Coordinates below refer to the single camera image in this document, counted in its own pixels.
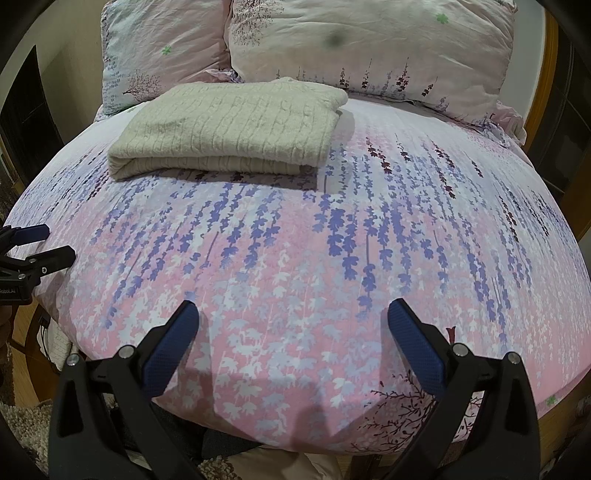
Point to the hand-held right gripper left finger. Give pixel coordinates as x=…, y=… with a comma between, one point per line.
x=168, y=350

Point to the white knit cloth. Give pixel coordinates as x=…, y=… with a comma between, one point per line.
x=60, y=346

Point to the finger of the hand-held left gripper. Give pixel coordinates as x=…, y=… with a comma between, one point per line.
x=30, y=234
x=53, y=259

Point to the dark wooden furniture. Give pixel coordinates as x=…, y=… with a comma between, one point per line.
x=27, y=106

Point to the beige shaggy rug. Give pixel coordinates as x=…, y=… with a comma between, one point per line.
x=25, y=429

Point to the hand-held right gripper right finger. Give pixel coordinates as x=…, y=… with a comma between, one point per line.
x=415, y=350

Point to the pink floral pillow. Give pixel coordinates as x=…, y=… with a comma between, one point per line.
x=378, y=50
x=161, y=50

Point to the pink purple floral bed sheet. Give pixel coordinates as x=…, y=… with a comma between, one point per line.
x=295, y=258

